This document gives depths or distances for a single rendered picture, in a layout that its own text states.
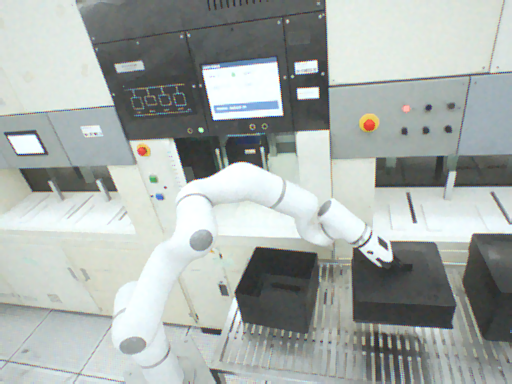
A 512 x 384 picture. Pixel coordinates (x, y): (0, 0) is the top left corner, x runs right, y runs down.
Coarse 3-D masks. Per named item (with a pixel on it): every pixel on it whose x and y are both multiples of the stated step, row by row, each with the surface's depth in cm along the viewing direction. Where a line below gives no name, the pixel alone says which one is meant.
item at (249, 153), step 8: (232, 136) 214; (264, 136) 203; (224, 144) 202; (232, 144) 214; (240, 144) 199; (248, 144) 197; (256, 144) 196; (232, 152) 203; (240, 152) 201; (248, 152) 200; (256, 152) 199; (232, 160) 206; (240, 160) 205; (248, 160) 203; (256, 160) 202
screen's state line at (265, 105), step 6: (258, 102) 127; (264, 102) 127; (270, 102) 126; (276, 102) 126; (216, 108) 133; (222, 108) 132; (228, 108) 131; (234, 108) 131; (240, 108) 130; (246, 108) 130; (252, 108) 129; (258, 108) 129; (264, 108) 128; (270, 108) 128; (276, 108) 127
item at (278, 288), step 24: (264, 264) 155; (288, 264) 150; (312, 264) 145; (240, 288) 135; (264, 288) 151; (288, 288) 147; (312, 288) 133; (240, 312) 135; (264, 312) 129; (288, 312) 125; (312, 312) 136
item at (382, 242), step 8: (376, 232) 110; (368, 240) 104; (376, 240) 106; (384, 240) 109; (360, 248) 105; (368, 248) 103; (376, 248) 103; (384, 248) 105; (368, 256) 105; (376, 256) 104; (384, 256) 104; (392, 256) 106; (376, 264) 106
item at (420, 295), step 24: (360, 264) 116; (408, 264) 109; (432, 264) 111; (360, 288) 107; (384, 288) 106; (408, 288) 104; (432, 288) 103; (360, 312) 106; (384, 312) 104; (408, 312) 102; (432, 312) 100
